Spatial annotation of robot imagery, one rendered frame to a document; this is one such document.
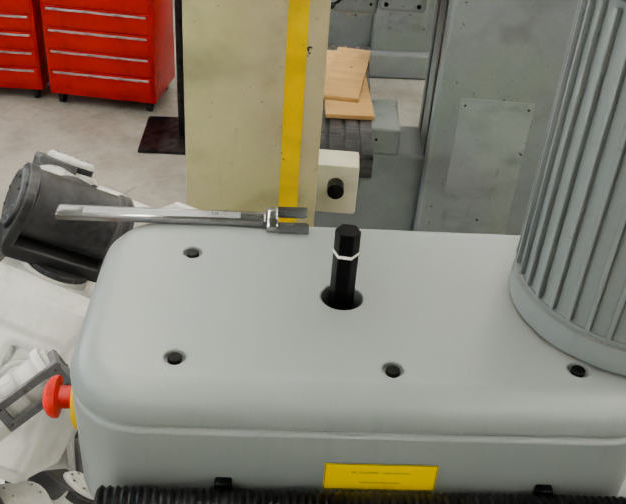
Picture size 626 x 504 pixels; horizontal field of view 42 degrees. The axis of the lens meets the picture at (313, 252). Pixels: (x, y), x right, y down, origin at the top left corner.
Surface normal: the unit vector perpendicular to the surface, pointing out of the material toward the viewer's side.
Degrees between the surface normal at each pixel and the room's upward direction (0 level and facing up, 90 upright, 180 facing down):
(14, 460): 58
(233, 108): 90
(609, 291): 90
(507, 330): 0
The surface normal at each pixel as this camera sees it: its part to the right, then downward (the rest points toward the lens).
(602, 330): -0.57, 0.43
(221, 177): 0.03, 0.56
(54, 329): 0.27, 0.03
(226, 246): 0.07, -0.83
